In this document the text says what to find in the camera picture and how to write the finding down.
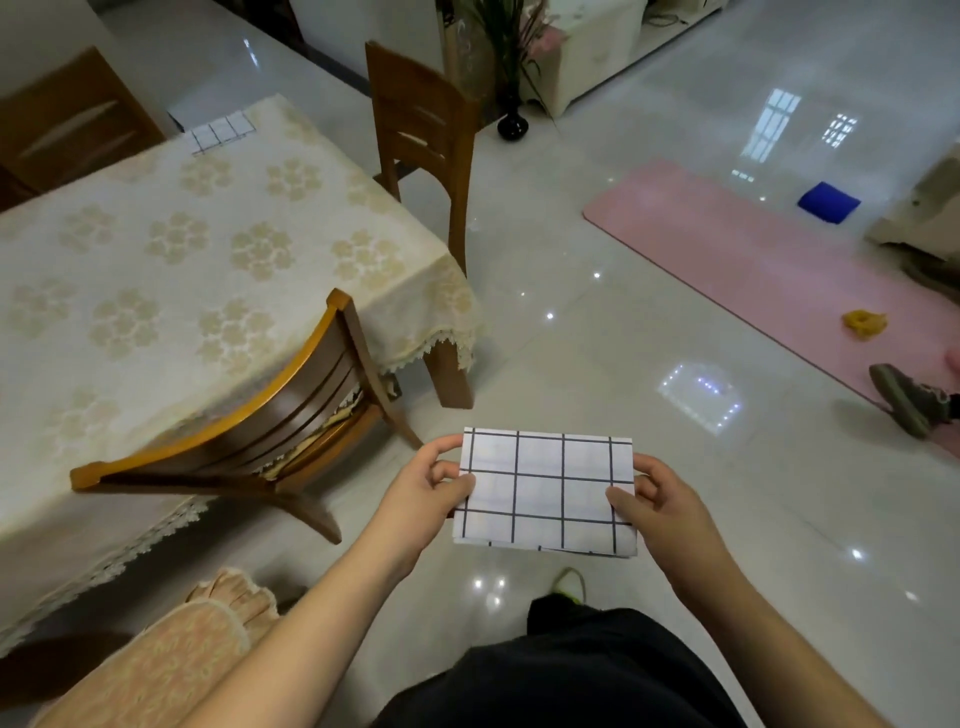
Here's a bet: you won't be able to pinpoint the person's right forearm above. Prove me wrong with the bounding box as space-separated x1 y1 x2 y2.
671 538 894 728

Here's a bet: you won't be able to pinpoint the wooden dining table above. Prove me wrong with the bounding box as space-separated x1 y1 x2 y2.
421 336 475 411

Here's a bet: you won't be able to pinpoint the wooden chair with curved back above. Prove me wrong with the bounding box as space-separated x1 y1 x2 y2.
69 288 426 546

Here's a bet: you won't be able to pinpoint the yellow crumpled cloth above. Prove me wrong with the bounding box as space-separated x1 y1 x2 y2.
841 309 891 341

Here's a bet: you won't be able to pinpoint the white sofa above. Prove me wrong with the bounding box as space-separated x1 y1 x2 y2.
523 0 730 115

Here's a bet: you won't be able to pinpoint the beige seat cushion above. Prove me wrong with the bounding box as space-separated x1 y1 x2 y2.
258 386 400 483

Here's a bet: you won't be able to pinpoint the person's left hand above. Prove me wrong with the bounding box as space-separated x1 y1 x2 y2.
366 433 477 581

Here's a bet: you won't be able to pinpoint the beige sofa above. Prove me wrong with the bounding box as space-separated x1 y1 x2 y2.
862 144 960 265

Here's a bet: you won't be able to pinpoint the person's left forearm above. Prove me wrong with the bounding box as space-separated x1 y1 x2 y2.
176 536 412 728

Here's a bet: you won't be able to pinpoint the wooden chair with slotted back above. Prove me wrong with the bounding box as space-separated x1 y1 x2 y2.
364 39 482 279
0 45 167 215

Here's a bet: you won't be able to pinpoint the pink exercise mat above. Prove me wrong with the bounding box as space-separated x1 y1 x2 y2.
582 157 960 453

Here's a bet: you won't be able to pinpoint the person's black trousers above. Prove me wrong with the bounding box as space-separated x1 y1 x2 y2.
373 592 753 728

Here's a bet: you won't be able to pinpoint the cream floral lace tablecloth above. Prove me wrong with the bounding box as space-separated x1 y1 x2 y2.
0 93 486 658

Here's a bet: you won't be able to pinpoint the black vase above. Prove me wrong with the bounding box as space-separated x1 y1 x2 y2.
496 88 531 142

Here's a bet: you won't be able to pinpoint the person's right hand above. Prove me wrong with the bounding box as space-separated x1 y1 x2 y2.
605 452 723 595

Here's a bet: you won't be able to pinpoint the blue cloth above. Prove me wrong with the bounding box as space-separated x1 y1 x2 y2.
797 180 863 225

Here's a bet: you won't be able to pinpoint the small white checked cloth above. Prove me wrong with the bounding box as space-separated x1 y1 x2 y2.
187 110 257 156

